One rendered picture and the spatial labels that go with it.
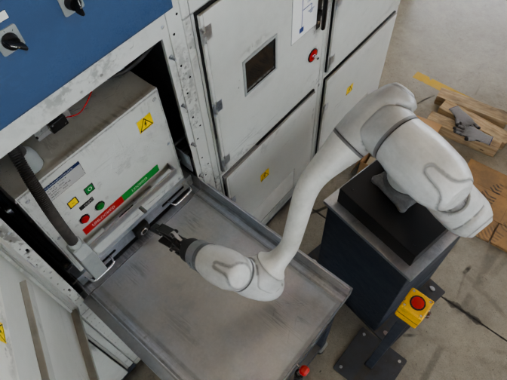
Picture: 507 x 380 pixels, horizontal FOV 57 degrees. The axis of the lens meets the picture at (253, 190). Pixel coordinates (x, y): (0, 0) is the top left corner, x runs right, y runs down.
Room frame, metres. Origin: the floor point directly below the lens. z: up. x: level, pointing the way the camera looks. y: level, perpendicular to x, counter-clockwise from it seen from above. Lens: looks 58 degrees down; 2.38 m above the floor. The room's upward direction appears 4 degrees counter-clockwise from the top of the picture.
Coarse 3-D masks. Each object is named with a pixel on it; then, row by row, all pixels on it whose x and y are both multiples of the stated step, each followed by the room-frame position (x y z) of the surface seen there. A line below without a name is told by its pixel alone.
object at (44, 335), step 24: (0, 240) 0.54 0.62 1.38; (0, 264) 0.50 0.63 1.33; (0, 288) 0.39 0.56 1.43; (24, 288) 0.47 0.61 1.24; (0, 312) 0.33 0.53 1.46; (24, 312) 0.40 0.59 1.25; (48, 312) 0.46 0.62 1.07; (72, 312) 0.54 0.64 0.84; (0, 336) 0.28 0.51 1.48; (24, 336) 0.33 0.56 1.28; (48, 336) 0.38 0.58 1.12; (72, 336) 0.44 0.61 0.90; (0, 360) 0.23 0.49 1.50; (24, 360) 0.27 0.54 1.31; (48, 360) 0.29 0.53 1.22; (72, 360) 0.35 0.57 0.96
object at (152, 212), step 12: (180, 180) 0.98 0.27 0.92; (168, 192) 0.93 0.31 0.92; (180, 192) 0.96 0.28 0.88; (156, 204) 0.88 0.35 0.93; (168, 204) 0.91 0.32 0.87; (144, 216) 0.84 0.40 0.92; (156, 216) 0.87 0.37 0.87; (132, 228) 0.79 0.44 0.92; (120, 240) 0.75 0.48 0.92; (108, 252) 0.71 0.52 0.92; (84, 276) 0.64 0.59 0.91
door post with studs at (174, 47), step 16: (176, 0) 1.04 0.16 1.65; (176, 16) 1.03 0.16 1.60; (176, 32) 1.02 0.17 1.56; (176, 48) 1.01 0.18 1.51; (176, 64) 1.01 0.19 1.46; (176, 80) 1.00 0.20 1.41; (192, 80) 1.04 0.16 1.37; (176, 96) 1.04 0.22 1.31; (192, 96) 1.03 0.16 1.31; (192, 112) 1.02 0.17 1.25; (192, 128) 1.01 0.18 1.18; (192, 144) 1.00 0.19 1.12; (192, 160) 1.04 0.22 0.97; (208, 160) 1.04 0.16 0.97; (208, 176) 1.02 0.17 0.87
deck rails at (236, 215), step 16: (208, 192) 0.96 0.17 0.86; (224, 208) 0.89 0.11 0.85; (240, 208) 0.85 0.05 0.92; (240, 224) 0.82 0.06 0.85; (256, 224) 0.79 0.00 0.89; (272, 240) 0.74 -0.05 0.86; (304, 256) 0.64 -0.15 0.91; (304, 272) 0.61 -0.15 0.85; (320, 272) 0.59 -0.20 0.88; (336, 288) 0.54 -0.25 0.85; (112, 304) 0.55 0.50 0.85; (128, 320) 0.49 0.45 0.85; (144, 336) 0.43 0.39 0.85; (160, 352) 0.38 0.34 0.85; (176, 368) 0.33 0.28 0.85
